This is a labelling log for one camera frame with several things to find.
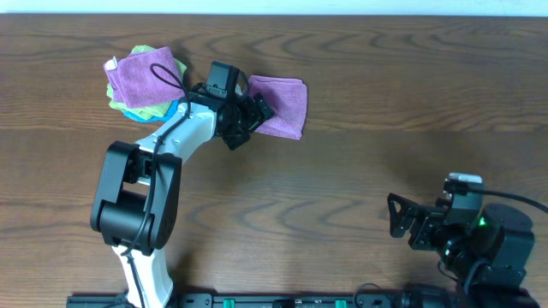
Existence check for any purple microfiber cloth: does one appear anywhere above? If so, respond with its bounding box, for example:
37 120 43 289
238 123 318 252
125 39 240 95
248 75 307 140

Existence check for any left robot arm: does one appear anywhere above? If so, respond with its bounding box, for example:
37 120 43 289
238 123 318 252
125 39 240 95
90 93 274 307

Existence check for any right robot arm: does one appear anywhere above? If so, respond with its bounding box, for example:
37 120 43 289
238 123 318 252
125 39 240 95
387 192 539 307

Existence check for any folded blue cloth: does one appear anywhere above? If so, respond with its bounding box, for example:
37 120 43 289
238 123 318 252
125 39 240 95
122 100 179 123

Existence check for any folded green cloth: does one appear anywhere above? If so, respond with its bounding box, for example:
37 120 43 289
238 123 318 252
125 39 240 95
106 44 187 119

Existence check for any folded purple cloth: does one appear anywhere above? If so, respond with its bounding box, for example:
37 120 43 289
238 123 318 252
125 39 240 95
104 47 183 109

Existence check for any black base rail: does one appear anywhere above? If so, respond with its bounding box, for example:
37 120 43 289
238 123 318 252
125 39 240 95
65 283 460 308

